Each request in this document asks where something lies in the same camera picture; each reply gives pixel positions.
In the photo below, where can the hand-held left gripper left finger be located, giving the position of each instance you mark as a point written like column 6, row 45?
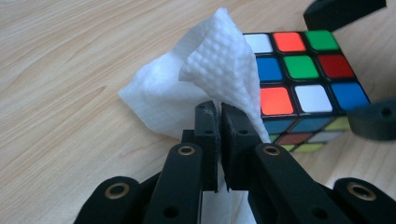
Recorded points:
column 208, row 149

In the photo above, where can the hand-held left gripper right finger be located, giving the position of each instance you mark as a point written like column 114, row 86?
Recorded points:
column 238, row 155

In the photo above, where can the colourful puzzle cube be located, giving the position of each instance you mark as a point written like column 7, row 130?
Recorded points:
column 300, row 67

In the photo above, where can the white wet wipe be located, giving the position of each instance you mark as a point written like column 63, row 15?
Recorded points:
column 162, row 96

